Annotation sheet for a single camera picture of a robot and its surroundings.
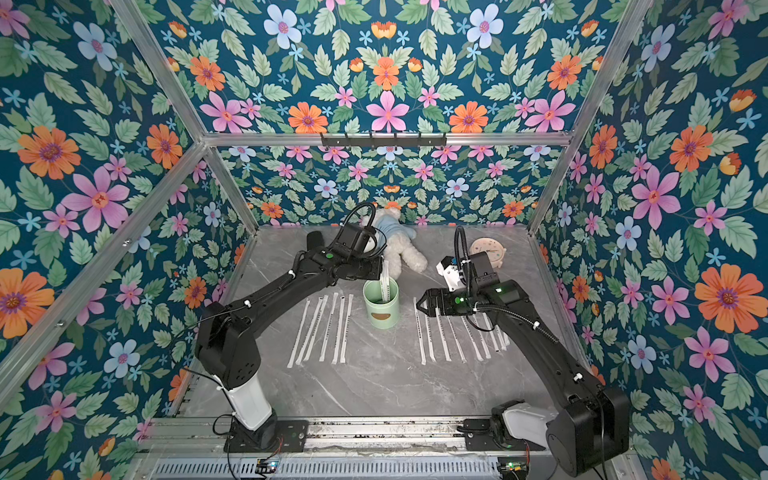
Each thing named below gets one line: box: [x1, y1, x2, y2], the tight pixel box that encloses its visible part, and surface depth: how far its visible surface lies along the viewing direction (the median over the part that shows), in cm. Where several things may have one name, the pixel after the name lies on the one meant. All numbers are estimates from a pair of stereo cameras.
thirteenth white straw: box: [331, 296, 345, 365], surface depth 95 cm
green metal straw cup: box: [362, 278, 399, 330], surface depth 89 cm
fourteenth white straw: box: [319, 293, 339, 362], surface depth 95 cm
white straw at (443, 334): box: [435, 307, 452, 362], surface depth 91 cm
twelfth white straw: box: [304, 295, 329, 361], surface depth 92 cm
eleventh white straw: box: [340, 294, 354, 364], surface depth 93 cm
